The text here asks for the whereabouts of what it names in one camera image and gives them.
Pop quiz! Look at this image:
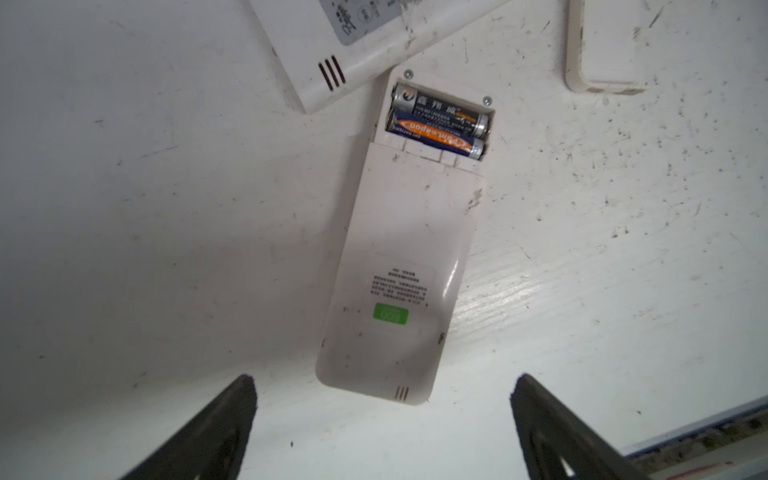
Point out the blue orange battery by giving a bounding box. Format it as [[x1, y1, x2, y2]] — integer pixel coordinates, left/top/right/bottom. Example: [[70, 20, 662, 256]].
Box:
[[387, 110, 486, 160]]

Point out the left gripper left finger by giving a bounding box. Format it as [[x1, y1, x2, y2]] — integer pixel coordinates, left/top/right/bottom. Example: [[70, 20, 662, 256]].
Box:
[[124, 374, 258, 479]]

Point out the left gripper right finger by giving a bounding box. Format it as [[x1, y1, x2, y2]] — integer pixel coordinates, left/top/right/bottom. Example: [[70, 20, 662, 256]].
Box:
[[510, 374, 646, 479]]

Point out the dark silver battery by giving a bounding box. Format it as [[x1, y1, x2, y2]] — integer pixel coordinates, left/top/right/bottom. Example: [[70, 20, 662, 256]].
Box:
[[392, 83, 490, 139]]

